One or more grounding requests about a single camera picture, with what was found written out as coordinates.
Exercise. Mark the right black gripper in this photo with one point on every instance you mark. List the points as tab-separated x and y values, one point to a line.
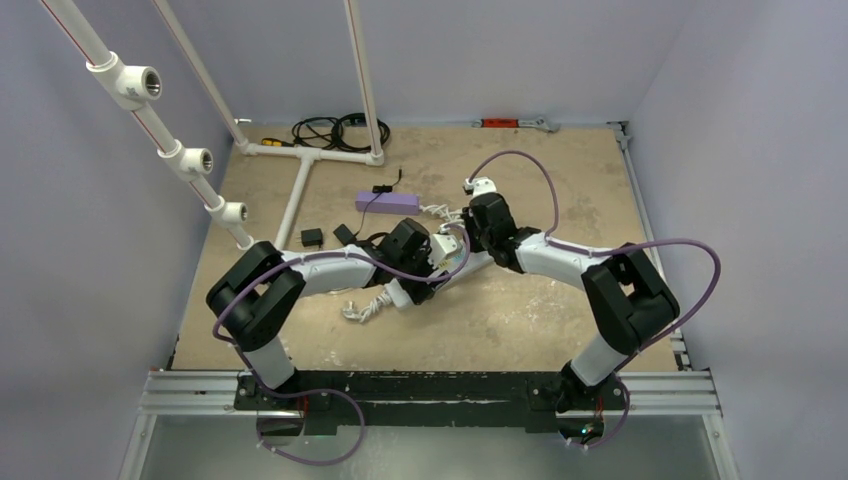
473	221

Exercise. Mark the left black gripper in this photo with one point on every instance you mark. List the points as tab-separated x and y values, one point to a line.
417	290

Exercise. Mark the white power strip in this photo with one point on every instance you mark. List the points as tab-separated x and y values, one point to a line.
397	293

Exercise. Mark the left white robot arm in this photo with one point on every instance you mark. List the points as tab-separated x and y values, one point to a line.
254	298

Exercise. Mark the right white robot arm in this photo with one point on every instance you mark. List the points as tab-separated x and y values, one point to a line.
629	300

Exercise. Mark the purple rectangular box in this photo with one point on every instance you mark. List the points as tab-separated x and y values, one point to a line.
387	203

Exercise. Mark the red adjustable wrench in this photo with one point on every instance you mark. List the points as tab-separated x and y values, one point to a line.
539	123

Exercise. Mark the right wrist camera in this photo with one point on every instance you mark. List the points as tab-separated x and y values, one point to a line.
478	186

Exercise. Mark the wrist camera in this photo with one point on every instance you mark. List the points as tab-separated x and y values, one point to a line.
445	248
478	186

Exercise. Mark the white plug with cord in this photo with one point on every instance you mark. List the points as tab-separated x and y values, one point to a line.
444	213

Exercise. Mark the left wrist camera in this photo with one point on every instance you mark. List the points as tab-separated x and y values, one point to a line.
445	248

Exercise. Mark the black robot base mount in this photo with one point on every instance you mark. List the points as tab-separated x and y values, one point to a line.
535	401

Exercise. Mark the yellow handled screwdriver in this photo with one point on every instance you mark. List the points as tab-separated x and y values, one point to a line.
269	141

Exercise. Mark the aluminium rail frame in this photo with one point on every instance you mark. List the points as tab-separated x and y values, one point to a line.
573	185

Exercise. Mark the white pvc pipe frame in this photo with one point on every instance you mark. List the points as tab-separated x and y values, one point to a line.
154	82

